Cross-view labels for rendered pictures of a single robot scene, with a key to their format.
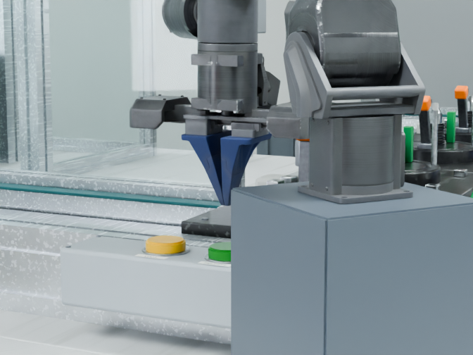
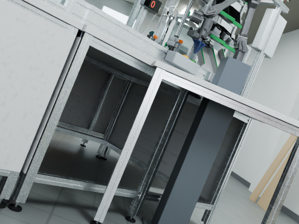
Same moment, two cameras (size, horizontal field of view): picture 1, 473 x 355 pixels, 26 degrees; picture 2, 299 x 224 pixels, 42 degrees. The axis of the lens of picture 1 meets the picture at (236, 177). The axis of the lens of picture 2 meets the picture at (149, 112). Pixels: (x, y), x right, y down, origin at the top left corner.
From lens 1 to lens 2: 218 cm
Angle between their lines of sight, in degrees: 70
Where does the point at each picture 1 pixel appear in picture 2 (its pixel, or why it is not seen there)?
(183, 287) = (191, 66)
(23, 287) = (151, 54)
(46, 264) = (157, 51)
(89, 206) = not seen: hidden behind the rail
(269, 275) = (235, 70)
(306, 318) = (242, 77)
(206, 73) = (206, 32)
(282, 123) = (211, 45)
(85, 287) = (178, 60)
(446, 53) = not seen: outside the picture
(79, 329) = not seen: hidden behind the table
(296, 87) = (244, 47)
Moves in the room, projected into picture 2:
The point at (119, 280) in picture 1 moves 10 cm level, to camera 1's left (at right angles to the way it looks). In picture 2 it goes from (183, 61) to (178, 56)
